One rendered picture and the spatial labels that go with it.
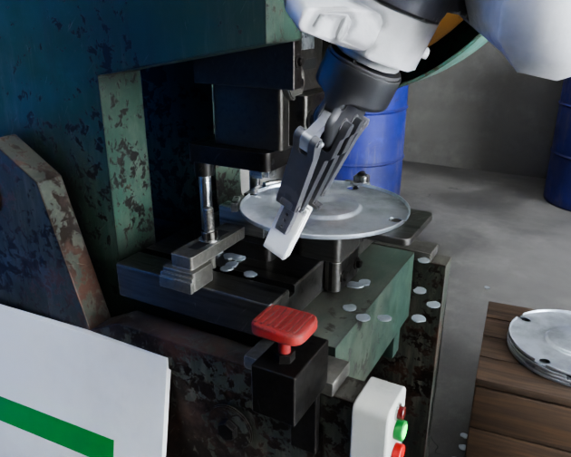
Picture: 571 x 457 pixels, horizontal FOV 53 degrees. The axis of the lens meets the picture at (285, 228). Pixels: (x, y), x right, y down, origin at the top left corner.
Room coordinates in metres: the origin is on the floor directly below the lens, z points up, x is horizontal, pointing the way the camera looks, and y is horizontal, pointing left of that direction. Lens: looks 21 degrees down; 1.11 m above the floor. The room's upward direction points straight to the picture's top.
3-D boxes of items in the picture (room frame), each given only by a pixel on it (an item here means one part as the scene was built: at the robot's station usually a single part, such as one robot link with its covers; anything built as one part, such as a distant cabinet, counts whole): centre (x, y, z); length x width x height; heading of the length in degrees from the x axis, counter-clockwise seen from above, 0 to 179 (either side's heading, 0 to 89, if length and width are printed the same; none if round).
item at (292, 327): (0.59, 0.00, 0.72); 0.07 x 0.06 x 0.08; 61
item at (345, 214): (0.93, -0.07, 0.78); 0.29 x 0.29 x 0.01
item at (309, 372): (0.60, -0.01, 0.62); 0.10 x 0.06 x 0.20; 151
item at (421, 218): (0.90, -0.11, 0.72); 0.25 x 0.14 x 0.14; 61
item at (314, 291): (0.99, 0.05, 0.68); 0.45 x 0.30 x 0.06; 151
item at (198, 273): (0.84, 0.13, 0.76); 0.17 x 0.06 x 0.10; 151
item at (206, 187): (0.94, 0.14, 0.81); 0.02 x 0.02 x 0.14
